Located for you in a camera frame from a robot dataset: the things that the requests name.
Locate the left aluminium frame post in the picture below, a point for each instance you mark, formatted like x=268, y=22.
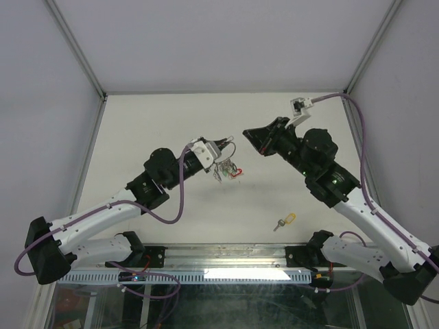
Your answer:
x=72, y=42

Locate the aluminium frame post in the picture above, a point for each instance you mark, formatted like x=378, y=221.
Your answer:
x=374, y=44
x=72, y=42

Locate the right aluminium frame post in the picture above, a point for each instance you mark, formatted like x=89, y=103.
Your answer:
x=374, y=44

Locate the key with yellow tag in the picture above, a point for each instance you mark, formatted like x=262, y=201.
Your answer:
x=286, y=221

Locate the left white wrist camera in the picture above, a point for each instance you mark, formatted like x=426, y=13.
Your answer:
x=206, y=165

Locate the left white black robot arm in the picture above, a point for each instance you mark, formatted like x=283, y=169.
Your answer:
x=56, y=247

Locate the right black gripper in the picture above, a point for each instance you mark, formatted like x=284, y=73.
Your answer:
x=261, y=137

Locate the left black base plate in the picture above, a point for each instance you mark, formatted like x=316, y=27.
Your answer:
x=153, y=257

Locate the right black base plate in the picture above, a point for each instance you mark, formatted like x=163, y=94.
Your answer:
x=303, y=256

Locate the key with red tag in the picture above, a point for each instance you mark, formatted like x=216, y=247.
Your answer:
x=237, y=173

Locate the grey slotted cable duct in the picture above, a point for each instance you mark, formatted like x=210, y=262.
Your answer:
x=206, y=276

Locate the aluminium mounting rail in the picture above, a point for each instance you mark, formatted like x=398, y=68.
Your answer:
x=186, y=257

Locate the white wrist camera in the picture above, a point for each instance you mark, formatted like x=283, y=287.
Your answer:
x=206, y=165
x=300, y=111

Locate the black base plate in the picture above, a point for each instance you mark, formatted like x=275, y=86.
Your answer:
x=303, y=256
x=153, y=257

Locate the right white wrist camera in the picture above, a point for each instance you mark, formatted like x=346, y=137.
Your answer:
x=300, y=111

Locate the large keyring with coloured keys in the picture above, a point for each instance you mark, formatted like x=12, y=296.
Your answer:
x=224, y=168

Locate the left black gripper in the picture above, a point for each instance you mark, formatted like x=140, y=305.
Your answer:
x=219, y=144

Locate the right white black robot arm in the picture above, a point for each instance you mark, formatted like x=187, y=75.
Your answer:
x=402, y=263

